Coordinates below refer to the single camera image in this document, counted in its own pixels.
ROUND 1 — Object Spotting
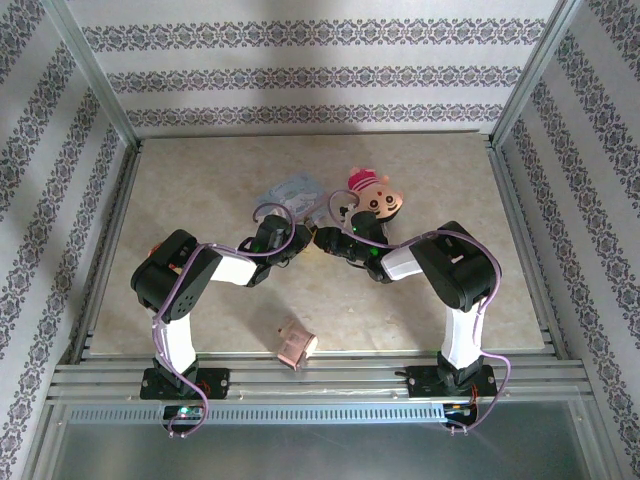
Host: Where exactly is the grey pouch with pink trim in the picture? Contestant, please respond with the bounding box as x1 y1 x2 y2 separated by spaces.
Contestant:
253 171 327 226

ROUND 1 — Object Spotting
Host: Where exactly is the pink plush toy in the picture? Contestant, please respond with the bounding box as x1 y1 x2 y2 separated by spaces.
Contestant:
347 167 406 224

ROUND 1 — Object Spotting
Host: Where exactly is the small pink box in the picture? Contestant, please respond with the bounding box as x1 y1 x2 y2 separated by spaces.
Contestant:
276 315 319 371

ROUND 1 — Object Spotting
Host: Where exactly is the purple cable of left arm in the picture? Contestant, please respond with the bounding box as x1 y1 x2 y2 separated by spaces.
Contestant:
152 204 297 439

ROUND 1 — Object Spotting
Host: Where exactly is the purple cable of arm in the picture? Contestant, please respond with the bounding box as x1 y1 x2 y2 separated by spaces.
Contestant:
152 204 297 439
327 188 512 432

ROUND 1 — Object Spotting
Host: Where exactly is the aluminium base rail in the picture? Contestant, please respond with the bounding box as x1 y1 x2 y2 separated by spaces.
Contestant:
49 349 586 402

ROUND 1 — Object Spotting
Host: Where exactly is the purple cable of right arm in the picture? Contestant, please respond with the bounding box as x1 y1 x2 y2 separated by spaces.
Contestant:
327 188 512 432

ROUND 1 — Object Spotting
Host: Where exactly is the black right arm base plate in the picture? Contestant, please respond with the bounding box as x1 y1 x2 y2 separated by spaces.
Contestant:
394 366 496 399

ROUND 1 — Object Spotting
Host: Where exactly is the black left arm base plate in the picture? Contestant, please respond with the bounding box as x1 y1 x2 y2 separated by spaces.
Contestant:
140 367 231 400

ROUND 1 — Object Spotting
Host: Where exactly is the aluminium side rail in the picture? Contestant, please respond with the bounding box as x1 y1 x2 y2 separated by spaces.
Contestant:
64 139 146 361
484 134 571 361

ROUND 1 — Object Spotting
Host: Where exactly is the slotted grey cable duct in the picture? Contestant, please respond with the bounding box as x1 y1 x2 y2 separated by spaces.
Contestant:
67 403 446 426

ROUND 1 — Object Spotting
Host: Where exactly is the aluminium frame post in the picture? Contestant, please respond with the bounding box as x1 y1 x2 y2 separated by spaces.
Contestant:
42 0 141 146
489 0 586 146

